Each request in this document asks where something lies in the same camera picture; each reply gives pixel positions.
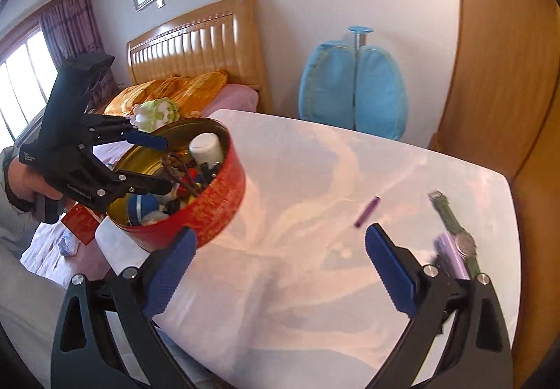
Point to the black hair claw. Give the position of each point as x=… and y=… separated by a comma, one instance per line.
x=204, y=172

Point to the purple hair clip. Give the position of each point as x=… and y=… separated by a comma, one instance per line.
x=450, y=255

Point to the white jar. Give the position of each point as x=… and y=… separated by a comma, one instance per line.
x=205, y=148

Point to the red paper packet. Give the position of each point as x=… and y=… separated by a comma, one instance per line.
x=81, y=225

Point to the person's left hand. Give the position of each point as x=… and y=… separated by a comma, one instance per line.
x=26, y=183

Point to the brown hair claw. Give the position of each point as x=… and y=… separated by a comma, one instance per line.
x=189, y=184

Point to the wooden wardrobe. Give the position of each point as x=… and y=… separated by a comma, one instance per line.
x=503, y=65

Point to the white crumpled wrapper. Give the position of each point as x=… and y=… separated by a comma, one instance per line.
x=66, y=247

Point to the blue chair backrest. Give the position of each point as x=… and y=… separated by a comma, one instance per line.
x=332, y=87

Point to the red round tin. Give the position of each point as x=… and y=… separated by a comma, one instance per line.
x=210, y=205

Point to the blue fabric pouch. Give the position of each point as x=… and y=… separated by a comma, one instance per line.
x=142, y=207

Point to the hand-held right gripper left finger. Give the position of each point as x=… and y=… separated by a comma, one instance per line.
x=173, y=271

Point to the purple curtain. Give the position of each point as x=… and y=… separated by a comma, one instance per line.
x=74, y=21

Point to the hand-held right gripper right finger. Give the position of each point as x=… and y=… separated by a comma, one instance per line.
x=391, y=271

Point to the green plush toy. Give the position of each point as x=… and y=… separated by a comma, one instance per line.
x=155, y=111

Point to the orange pillow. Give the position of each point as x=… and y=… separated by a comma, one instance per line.
x=192, y=87

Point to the small purple tube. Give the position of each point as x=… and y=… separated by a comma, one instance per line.
x=367, y=211

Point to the person's left forearm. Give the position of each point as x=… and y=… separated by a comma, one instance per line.
x=6, y=222

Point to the wooden bed headboard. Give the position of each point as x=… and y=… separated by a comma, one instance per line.
x=197, y=43

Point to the window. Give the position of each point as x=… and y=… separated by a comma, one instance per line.
x=22, y=78

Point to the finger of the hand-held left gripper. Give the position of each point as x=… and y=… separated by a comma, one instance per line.
x=148, y=140
x=144, y=185

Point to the grey fuzzy hair accessory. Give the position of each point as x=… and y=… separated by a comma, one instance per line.
x=155, y=217

